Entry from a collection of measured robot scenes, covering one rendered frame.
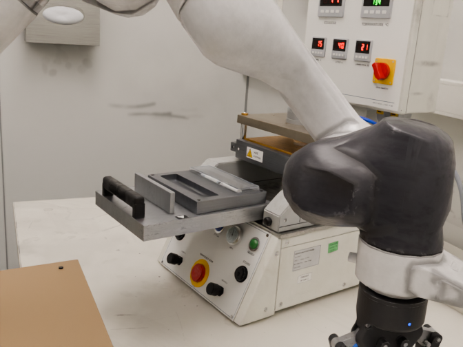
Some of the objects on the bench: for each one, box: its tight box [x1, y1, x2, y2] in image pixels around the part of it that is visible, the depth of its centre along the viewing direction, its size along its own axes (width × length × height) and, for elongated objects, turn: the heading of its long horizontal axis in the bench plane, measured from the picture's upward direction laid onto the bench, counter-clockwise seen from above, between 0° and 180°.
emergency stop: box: [191, 263, 205, 282], centre depth 114 cm, size 2×4×4 cm, turn 21°
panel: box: [160, 222, 272, 322], centre depth 114 cm, size 2×30×19 cm, turn 21°
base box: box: [158, 227, 360, 326], centre depth 126 cm, size 54×38×17 cm
